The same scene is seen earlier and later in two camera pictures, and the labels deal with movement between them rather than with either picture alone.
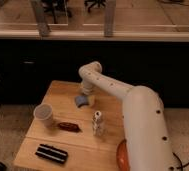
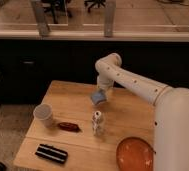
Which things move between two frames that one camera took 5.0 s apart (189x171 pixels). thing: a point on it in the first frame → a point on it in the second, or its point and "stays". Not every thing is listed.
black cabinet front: [21, 70] stays
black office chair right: [94, 4] stays
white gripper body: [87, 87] → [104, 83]
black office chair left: [56, 7] stays
